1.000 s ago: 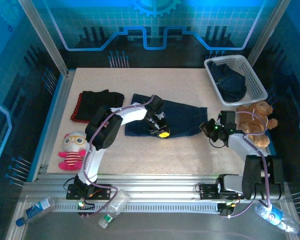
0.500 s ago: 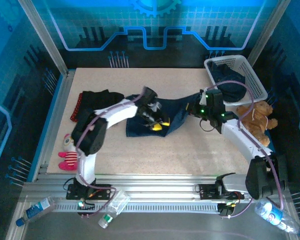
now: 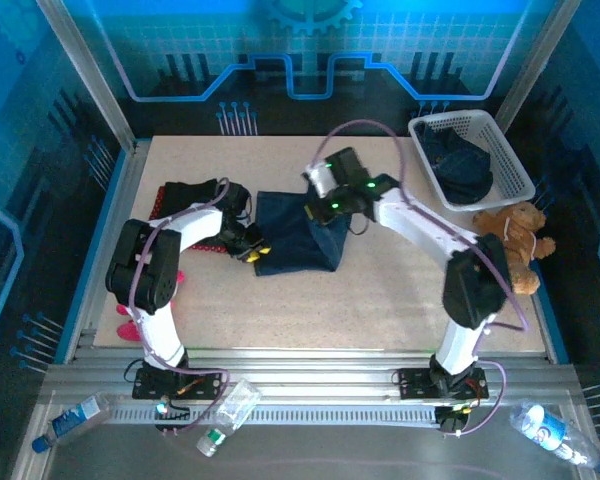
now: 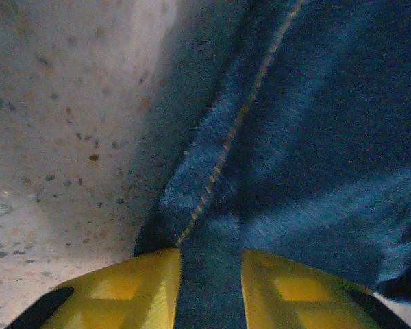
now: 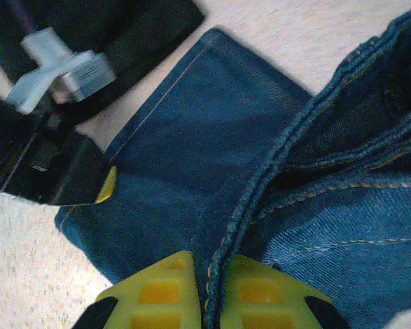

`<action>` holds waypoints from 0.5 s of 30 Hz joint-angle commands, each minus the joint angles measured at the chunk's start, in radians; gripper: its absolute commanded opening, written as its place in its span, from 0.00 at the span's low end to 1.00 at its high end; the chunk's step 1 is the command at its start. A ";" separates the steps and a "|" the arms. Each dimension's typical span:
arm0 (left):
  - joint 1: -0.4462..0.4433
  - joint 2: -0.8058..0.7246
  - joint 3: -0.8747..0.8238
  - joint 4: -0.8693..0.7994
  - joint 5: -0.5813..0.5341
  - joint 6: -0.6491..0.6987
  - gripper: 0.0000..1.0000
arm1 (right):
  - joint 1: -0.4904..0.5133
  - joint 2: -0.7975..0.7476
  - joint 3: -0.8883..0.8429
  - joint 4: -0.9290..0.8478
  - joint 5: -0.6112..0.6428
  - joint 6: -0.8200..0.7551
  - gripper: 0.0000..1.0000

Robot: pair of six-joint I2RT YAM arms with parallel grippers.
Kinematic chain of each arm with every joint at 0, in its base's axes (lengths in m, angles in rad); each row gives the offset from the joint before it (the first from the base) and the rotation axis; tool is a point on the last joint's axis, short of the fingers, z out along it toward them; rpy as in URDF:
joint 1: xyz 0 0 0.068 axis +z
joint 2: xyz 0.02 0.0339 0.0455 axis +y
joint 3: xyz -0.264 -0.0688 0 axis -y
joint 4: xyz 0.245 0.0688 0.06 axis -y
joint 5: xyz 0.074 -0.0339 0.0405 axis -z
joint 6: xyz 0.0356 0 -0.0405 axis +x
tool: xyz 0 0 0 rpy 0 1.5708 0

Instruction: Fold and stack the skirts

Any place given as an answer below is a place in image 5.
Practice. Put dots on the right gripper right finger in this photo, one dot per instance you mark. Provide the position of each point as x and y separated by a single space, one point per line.
267 301

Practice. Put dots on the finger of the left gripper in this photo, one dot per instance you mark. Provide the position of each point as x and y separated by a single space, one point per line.
89 181

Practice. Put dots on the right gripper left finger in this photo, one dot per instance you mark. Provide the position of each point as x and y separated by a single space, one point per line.
157 298

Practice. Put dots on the blue denim jeans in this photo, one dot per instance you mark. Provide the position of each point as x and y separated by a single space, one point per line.
198 154

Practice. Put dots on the black skirt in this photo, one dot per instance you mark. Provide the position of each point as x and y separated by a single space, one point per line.
140 34

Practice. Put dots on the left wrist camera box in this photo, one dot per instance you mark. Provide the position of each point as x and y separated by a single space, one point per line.
85 77

